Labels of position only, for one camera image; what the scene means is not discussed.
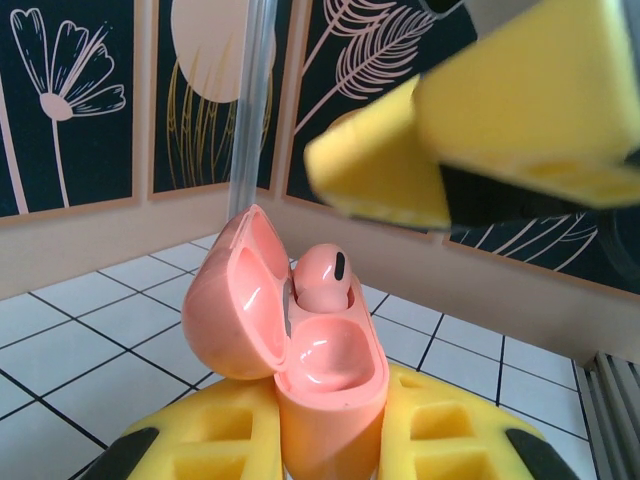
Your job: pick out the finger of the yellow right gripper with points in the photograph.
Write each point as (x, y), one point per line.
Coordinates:
(530, 100)
(380, 165)

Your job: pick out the clear vertical tube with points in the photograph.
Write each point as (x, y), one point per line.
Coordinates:
(250, 100)

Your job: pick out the pink earbud charging case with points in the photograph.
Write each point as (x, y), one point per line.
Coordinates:
(330, 425)

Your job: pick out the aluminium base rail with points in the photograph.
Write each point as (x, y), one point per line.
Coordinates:
(612, 400)

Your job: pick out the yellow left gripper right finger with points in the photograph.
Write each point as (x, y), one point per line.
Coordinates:
(450, 440)

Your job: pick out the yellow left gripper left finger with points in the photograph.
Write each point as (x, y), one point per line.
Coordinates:
(220, 440)

